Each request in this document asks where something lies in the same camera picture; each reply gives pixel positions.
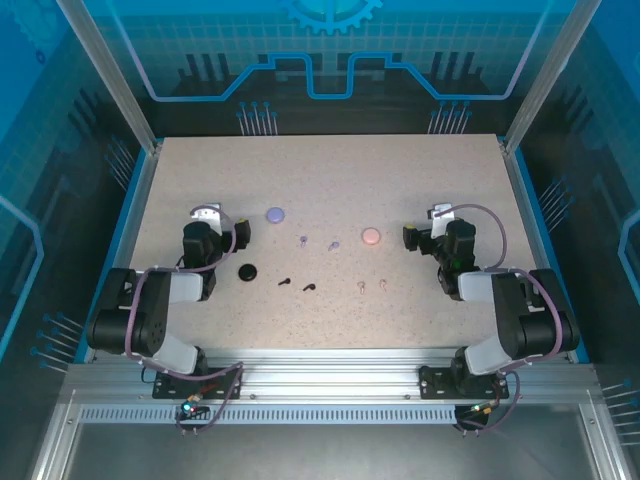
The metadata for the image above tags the small LED connector board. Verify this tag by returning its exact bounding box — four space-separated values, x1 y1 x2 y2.
467 399 502 419
180 394 209 420

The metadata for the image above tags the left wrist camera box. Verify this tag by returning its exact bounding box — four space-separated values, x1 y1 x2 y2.
188 202 224 235

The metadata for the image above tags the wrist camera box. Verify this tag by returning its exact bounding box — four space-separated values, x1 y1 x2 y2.
188 202 224 235
427 202 459 239

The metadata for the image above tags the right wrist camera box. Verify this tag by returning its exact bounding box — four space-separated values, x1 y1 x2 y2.
427 202 459 239

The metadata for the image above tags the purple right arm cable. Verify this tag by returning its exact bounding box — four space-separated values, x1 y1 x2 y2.
432 202 564 436

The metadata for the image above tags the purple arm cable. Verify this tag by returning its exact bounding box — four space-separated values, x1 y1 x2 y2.
123 202 246 436
432 202 564 436

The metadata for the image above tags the aluminium table side rail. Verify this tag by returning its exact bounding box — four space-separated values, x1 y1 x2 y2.
82 139 165 364
499 137 574 364

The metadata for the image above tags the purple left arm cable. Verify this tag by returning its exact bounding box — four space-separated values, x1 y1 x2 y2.
123 202 246 436

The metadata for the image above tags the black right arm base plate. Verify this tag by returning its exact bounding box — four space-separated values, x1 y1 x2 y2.
418 365 510 400

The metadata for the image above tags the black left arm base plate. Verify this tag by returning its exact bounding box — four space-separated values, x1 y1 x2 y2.
152 367 245 400

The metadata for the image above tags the aluminium mounting rail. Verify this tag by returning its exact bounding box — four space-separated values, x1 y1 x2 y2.
64 347 599 404

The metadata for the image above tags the aluminium frame post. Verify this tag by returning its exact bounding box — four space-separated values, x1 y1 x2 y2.
54 0 164 154
501 0 605 154

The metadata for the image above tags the slotted metal cable duct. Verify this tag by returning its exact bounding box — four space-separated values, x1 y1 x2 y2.
78 405 459 425

